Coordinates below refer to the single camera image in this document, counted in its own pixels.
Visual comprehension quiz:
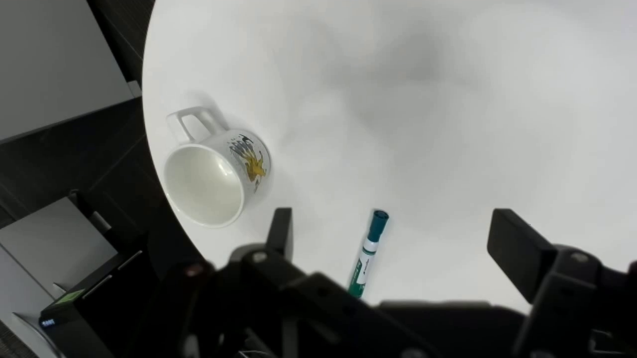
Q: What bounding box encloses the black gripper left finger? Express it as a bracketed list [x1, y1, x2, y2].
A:
[175, 207, 426, 358]

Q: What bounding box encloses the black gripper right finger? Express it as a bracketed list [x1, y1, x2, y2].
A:
[485, 207, 637, 358]

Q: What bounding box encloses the green white dry-erase marker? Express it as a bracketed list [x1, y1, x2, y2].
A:
[346, 207, 392, 303]

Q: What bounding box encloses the white mug with floral print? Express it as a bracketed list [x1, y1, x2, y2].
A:
[161, 106, 274, 227]

